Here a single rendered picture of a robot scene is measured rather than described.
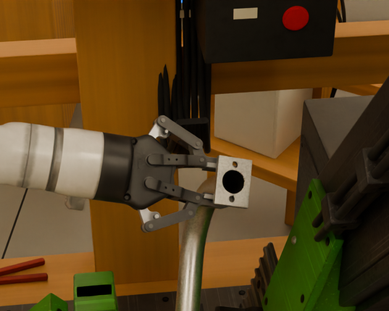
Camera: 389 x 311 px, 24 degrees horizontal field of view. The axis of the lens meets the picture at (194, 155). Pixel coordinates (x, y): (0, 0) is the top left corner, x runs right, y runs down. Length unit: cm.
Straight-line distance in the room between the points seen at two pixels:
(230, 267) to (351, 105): 40
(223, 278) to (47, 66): 46
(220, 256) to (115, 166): 64
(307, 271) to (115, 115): 40
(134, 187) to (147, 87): 33
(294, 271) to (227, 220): 193
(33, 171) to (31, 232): 208
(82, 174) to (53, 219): 213
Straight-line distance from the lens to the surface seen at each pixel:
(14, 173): 96
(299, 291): 109
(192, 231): 111
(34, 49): 138
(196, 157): 101
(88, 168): 96
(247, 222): 304
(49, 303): 112
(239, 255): 158
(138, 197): 99
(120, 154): 96
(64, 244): 298
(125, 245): 147
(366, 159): 81
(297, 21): 116
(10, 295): 153
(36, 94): 140
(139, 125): 133
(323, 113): 128
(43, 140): 96
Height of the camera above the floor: 192
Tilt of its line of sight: 35 degrees down
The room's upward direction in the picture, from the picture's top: straight up
